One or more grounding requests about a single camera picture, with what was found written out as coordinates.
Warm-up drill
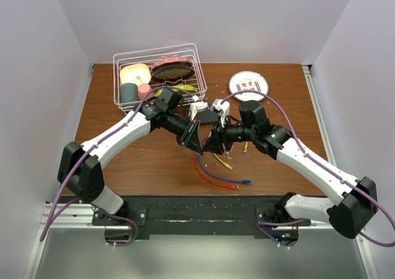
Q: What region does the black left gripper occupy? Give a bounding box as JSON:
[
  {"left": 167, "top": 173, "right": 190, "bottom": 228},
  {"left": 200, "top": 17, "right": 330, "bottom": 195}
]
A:
[{"left": 164, "top": 111, "right": 204, "bottom": 155}]

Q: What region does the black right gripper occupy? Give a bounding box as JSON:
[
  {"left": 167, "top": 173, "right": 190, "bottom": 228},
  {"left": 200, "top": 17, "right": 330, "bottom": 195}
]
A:
[{"left": 202, "top": 115, "right": 256, "bottom": 155}]

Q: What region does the yellow ethernet cable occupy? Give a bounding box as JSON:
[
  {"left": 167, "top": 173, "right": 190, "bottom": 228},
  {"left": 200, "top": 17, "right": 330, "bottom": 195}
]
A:
[{"left": 212, "top": 141, "right": 249, "bottom": 171}]

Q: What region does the black network switch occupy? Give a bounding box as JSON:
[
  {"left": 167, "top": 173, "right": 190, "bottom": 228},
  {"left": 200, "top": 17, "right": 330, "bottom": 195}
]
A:
[{"left": 186, "top": 109, "right": 220, "bottom": 127}]

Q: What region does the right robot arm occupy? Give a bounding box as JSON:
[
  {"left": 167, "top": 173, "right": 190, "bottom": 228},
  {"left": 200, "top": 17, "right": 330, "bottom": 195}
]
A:
[{"left": 203, "top": 99, "right": 378, "bottom": 239}]

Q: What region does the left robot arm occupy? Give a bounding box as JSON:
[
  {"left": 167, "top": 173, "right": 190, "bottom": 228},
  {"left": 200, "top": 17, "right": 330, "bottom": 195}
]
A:
[{"left": 57, "top": 87, "right": 204, "bottom": 225}]

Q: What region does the yellow green bowl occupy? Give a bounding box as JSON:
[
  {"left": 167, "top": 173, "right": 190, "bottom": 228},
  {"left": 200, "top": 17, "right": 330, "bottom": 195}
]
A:
[{"left": 154, "top": 85, "right": 198, "bottom": 97}]

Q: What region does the white patterned round plate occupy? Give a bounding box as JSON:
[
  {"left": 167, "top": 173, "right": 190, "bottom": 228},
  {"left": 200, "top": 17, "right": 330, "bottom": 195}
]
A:
[{"left": 228, "top": 71, "right": 269, "bottom": 102}]

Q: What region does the dark brown round plate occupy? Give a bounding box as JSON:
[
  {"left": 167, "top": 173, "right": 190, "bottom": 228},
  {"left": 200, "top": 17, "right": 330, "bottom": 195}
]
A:
[{"left": 152, "top": 65, "right": 195, "bottom": 81}]

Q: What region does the pink cup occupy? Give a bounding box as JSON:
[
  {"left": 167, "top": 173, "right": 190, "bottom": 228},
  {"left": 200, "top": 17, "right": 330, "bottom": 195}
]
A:
[{"left": 138, "top": 83, "right": 152, "bottom": 100}]

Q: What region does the pink round plate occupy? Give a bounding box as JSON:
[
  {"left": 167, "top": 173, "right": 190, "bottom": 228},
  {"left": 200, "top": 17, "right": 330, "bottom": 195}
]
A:
[{"left": 151, "top": 55, "right": 193, "bottom": 72}]

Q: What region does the grey cup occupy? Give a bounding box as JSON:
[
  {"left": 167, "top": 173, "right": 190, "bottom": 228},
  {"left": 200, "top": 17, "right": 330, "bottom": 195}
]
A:
[{"left": 120, "top": 83, "right": 139, "bottom": 104}]

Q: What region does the cream square plate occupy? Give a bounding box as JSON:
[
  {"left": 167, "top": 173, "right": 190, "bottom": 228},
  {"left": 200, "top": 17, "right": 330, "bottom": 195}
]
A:
[{"left": 120, "top": 63, "right": 151, "bottom": 86}]

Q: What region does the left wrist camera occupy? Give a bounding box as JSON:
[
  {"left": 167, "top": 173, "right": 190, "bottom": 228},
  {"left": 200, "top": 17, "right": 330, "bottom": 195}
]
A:
[{"left": 189, "top": 95, "right": 208, "bottom": 120}]

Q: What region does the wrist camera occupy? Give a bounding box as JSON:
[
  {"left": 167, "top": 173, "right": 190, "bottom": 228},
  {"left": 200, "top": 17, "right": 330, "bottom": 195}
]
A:
[
  {"left": 189, "top": 95, "right": 208, "bottom": 120},
  {"left": 209, "top": 99, "right": 230, "bottom": 127}
]

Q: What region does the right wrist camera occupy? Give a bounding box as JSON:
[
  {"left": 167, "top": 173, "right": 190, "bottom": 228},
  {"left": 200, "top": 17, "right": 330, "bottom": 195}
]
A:
[{"left": 209, "top": 99, "right": 230, "bottom": 127}]

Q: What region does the blue ethernet cable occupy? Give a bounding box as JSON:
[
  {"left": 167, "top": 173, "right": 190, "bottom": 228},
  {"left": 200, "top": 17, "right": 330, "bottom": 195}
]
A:
[{"left": 196, "top": 154, "right": 253, "bottom": 185}]

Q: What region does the long red ethernet cable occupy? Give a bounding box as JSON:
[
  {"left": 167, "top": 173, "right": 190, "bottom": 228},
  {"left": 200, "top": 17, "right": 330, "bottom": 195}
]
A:
[{"left": 193, "top": 152, "right": 241, "bottom": 190}]

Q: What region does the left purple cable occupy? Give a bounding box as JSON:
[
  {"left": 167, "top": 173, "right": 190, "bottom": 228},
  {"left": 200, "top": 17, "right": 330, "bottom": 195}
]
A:
[{"left": 39, "top": 85, "right": 198, "bottom": 248}]

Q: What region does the purple cable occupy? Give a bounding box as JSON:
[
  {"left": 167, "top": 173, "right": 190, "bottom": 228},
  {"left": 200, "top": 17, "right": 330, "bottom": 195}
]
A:
[
  {"left": 39, "top": 85, "right": 198, "bottom": 248},
  {"left": 219, "top": 91, "right": 395, "bottom": 248}
]

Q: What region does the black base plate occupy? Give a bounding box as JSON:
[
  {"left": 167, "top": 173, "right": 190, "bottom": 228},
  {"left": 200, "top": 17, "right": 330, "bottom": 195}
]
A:
[{"left": 91, "top": 194, "right": 311, "bottom": 240}]

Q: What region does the white wire dish rack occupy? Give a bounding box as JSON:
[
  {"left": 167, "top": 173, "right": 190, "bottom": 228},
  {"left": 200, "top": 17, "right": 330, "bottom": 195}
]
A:
[{"left": 112, "top": 43, "right": 207, "bottom": 112}]

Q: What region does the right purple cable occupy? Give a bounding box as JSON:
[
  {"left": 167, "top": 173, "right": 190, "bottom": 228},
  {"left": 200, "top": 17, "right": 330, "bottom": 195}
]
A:
[{"left": 219, "top": 91, "right": 395, "bottom": 248}]

